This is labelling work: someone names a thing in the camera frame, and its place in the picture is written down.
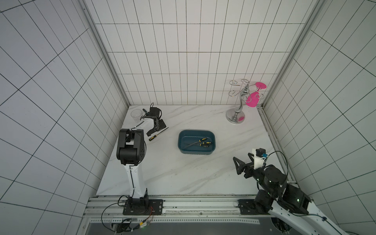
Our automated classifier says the file tool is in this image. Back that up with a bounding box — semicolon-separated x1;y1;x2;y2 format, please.
185;142;212;148
148;127;169;141
186;137;207;147

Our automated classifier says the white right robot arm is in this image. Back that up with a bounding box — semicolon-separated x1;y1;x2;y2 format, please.
233;154;347;235

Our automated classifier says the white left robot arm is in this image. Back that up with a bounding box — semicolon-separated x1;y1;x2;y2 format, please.
116;127;148;205

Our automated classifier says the teal storage box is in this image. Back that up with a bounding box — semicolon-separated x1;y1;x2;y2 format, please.
178;129;216;155

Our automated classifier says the clear drinking glass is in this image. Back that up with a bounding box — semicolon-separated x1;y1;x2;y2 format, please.
131;109;144;123

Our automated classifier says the chrome glass holder stand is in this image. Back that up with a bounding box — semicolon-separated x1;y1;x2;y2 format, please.
226;79;258;124

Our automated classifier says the pink wine glass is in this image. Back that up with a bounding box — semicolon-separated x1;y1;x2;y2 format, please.
245;82;267;108

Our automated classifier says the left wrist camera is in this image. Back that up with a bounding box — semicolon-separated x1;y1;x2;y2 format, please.
149;103;162;118

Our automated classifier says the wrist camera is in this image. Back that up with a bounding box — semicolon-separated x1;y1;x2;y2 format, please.
252;148;268;169
149;103;162;118

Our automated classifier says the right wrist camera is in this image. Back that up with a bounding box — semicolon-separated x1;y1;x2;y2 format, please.
252;148;268;169

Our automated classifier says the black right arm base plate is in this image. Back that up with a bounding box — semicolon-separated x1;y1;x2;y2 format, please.
238;199;265;215

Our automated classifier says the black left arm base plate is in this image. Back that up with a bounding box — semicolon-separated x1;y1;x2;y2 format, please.
122;198;164;215

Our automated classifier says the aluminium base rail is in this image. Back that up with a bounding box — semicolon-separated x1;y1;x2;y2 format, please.
83;195;273;224

